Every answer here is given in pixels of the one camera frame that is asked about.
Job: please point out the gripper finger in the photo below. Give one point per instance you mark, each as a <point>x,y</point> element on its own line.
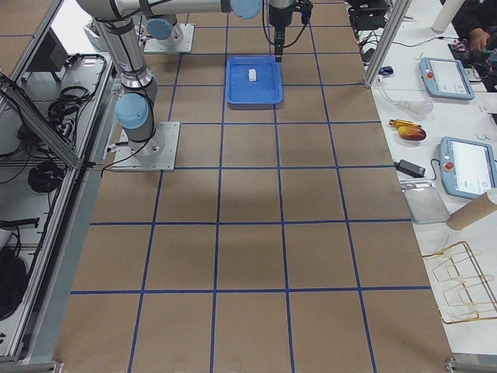
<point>278,49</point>

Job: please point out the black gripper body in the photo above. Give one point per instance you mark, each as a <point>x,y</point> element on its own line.
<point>278,17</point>

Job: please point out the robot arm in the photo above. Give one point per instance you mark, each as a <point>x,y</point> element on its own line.
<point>165,27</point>
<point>135,109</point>

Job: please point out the blue plastic tray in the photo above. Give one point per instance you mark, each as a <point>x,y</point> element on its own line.
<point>268,88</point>

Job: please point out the metal tray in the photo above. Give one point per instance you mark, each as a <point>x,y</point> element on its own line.
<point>426,205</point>

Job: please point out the person hand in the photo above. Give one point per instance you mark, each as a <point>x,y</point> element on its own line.
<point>478,39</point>

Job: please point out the blue small box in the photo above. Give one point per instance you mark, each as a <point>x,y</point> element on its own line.
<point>386,71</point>

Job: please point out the red yellow mango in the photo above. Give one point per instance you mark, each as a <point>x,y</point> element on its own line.
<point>412,133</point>

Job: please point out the teach pendant far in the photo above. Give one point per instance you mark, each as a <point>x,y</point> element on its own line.
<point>445,79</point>

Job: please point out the teach pendant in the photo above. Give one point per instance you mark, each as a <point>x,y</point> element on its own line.
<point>467,168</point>
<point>445,79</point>

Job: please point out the black power adapter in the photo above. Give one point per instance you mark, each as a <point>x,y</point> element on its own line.
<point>409,168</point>

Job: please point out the teach pendant near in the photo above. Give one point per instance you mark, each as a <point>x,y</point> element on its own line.
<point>467,168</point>

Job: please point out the cardboard tube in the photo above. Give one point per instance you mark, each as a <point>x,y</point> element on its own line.
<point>473,211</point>

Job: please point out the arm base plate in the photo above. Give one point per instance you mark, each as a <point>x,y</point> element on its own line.
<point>153,46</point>
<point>158,154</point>

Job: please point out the aluminium frame post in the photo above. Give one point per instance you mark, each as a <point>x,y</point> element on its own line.
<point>387,37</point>

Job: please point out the gold wire rack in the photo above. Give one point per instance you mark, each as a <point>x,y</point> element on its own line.
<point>463,290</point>

